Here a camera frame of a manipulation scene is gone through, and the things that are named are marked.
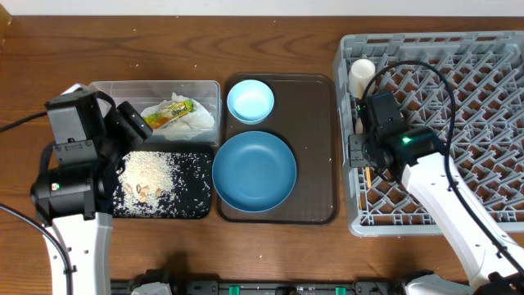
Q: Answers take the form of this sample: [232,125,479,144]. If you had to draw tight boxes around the cream white cup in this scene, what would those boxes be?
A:
[348,58,376,99]

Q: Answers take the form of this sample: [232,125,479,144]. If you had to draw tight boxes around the dark blue plate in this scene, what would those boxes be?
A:
[212,131,298,213]

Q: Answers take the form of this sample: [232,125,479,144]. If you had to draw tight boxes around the light blue bowl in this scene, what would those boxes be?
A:
[227,79,275,125]

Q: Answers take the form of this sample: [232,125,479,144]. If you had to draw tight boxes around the white napkin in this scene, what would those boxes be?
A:
[141,93,215,130]

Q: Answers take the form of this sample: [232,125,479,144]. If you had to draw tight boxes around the yellow green snack wrapper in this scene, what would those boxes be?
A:
[144,99,194,129]

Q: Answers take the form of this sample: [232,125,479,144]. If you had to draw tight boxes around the white rice leftovers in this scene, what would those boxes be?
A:
[112,150,213,218]

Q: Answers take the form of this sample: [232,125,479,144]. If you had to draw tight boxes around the wooden chopstick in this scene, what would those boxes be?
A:
[365,166,373,188]

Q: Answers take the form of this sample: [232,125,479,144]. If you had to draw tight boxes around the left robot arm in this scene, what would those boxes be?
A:
[30,84,153,294]

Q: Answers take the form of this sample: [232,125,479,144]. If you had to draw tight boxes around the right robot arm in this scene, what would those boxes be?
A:
[357,92,523,294]

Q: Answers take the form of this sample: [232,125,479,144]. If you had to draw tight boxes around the grey dishwasher rack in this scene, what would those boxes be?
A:
[332,31,523,237]

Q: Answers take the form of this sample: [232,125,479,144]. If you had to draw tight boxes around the black waste tray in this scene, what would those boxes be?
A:
[106,141,215,220]

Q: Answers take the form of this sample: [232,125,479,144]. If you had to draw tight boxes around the clear plastic waste bin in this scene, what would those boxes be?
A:
[88,80,222,146]

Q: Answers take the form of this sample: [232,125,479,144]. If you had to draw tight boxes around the dark brown serving tray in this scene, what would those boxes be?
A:
[217,73,339,225]

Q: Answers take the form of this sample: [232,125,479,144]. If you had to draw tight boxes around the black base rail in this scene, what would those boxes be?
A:
[110,269,406,295]

